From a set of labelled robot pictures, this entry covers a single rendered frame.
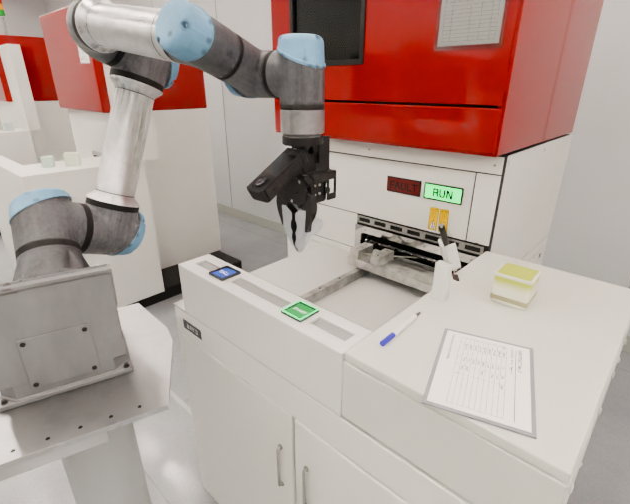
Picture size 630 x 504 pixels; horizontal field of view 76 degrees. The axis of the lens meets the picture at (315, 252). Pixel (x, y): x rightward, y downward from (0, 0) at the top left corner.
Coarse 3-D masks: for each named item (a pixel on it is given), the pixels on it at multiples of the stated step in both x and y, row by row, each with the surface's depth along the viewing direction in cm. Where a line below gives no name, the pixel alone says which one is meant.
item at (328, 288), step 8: (352, 272) 124; (360, 272) 127; (368, 272) 130; (336, 280) 119; (344, 280) 121; (352, 280) 124; (320, 288) 114; (328, 288) 116; (336, 288) 119; (304, 296) 110; (312, 296) 112; (320, 296) 114
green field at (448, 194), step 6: (426, 186) 118; (432, 186) 116; (438, 186) 115; (426, 192) 118; (432, 192) 117; (438, 192) 116; (444, 192) 114; (450, 192) 113; (456, 192) 112; (438, 198) 116; (444, 198) 115; (450, 198) 114; (456, 198) 112
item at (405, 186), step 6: (390, 180) 125; (396, 180) 124; (402, 180) 123; (408, 180) 121; (390, 186) 126; (396, 186) 125; (402, 186) 123; (408, 186) 122; (414, 186) 120; (402, 192) 124; (408, 192) 122; (414, 192) 121
